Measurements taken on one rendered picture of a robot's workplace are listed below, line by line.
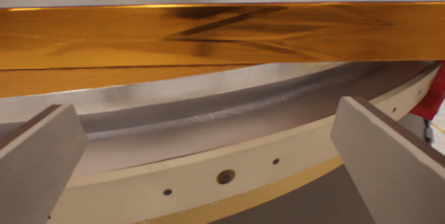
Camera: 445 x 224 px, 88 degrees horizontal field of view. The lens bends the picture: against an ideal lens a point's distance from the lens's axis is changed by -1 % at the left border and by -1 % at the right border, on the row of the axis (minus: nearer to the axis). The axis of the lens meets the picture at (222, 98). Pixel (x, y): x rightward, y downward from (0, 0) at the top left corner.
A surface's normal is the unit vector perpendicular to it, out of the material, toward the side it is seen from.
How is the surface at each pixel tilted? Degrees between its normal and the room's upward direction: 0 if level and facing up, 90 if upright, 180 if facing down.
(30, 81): 0
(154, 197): 90
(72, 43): 90
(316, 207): 62
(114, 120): 90
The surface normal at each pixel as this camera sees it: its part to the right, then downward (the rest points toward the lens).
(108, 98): 0.27, 0.49
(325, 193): 0.42, 0.00
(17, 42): 0.04, 0.51
